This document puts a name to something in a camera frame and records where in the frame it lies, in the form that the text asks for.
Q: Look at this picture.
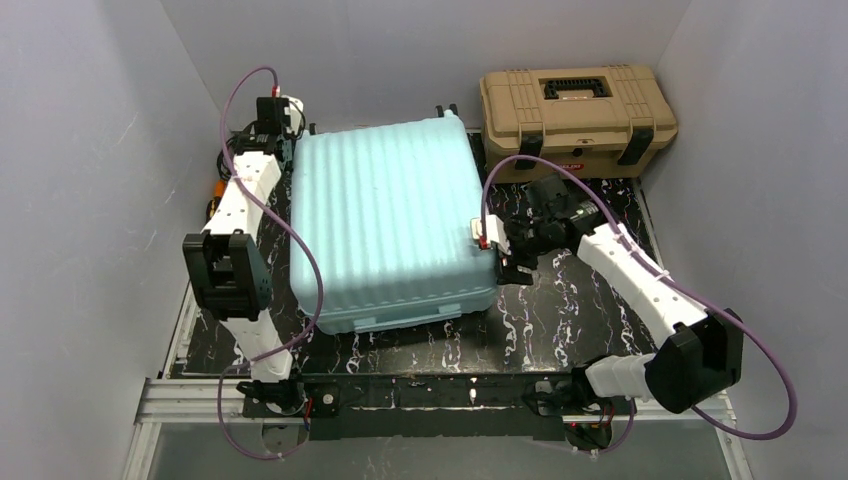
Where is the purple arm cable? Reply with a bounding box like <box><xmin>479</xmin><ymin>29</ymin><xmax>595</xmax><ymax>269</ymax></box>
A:
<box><xmin>217</xmin><ymin>66</ymin><xmax>326</xmax><ymax>462</ymax></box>
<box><xmin>480</xmin><ymin>154</ymin><xmax>799</xmax><ymax>458</ymax></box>

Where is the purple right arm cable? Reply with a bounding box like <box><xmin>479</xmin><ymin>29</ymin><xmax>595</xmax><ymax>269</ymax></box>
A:
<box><xmin>480</xmin><ymin>154</ymin><xmax>799</xmax><ymax>458</ymax></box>

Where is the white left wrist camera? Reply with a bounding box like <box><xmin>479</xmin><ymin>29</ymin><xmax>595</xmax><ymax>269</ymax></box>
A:
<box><xmin>271</xmin><ymin>85</ymin><xmax>307</xmax><ymax>139</ymax></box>

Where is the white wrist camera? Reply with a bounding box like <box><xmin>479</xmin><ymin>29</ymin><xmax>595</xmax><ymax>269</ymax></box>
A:
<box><xmin>271</xmin><ymin>85</ymin><xmax>307</xmax><ymax>139</ymax></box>
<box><xmin>470</xmin><ymin>214</ymin><xmax>512</xmax><ymax>256</ymax></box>

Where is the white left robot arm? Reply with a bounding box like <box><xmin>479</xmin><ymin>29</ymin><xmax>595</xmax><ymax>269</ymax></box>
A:
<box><xmin>182</xmin><ymin>94</ymin><xmax>302</xmax><ymax>383</ymax></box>

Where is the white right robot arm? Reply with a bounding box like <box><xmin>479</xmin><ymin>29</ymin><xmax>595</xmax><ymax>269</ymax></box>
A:
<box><xmin>472</xmin><ymin>175</ymin><xmax>744</xmax><ymax>413</ymax></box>

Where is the orange handled screwdriver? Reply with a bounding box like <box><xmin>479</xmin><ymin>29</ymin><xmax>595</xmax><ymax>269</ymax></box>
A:
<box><xmin>205</xmin><ymin>179</ymin><xmax>227</xmax><ymax>221</ymax></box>

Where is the tan plastic toolbox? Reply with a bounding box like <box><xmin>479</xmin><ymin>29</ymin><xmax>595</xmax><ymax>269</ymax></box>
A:
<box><xmin>479</xmin><ymin>64</ymin><xmax>678</xmax><ymax>183</ymax></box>

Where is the black coiled cable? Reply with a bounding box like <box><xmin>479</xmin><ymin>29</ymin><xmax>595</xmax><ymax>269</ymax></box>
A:
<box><xmin>217</xmin><ymin>132</ymin><xmax>250</xmax><ymax>180</ymax></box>

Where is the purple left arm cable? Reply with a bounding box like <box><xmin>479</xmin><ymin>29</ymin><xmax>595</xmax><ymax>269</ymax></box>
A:
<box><xmin>217</xmin><ymin>66</ymin><xmax>326</xmax><ymax>462</ymax></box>

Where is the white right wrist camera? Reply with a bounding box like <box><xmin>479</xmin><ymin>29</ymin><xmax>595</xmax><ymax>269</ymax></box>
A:
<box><xmin>470</xmin><ymin>214</ymin><xmax>512</xmax><ymax>256</ymax></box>

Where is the light blue suitcase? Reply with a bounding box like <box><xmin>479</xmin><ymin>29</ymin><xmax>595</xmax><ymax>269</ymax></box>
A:
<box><xmin>289</xmin><ymin>116</ymin><xmax>498</xmax><ymax>335</ymax></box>

